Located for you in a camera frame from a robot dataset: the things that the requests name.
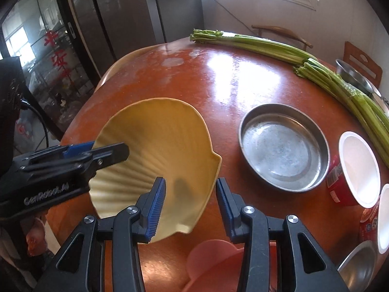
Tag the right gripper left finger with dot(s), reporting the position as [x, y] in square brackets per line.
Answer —
[79, 263]

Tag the near celery bunch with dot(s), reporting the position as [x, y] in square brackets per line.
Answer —
[368, 113]

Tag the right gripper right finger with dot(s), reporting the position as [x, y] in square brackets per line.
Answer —
[302, 263]

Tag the orange slatted wooden chair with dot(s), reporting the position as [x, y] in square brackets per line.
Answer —
[362, 63]

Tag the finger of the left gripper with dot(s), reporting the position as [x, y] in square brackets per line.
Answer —
[76, 149]
[106, 156]

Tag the celery bunch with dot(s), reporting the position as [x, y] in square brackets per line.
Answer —
[263, 46]
[368, 113]

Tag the far celery bunch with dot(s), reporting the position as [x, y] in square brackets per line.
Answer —
[263, 46]

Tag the steel refrigerator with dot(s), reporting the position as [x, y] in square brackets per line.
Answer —
[103, 31]

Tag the yellow shell-shaped plate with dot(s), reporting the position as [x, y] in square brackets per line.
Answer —
[166, 138]

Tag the curved wooden chair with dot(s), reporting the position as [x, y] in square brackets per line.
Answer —
[283, 32]

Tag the pink plastic plate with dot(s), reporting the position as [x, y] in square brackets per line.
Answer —
[214, 265]

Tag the steel mixing bowl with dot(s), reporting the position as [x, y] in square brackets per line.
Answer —
[350, 75]

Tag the red white paper bowl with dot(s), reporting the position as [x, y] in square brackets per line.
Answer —
[354, 175]

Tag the shallow steel round pan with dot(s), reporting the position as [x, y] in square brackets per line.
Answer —
[284, 147]

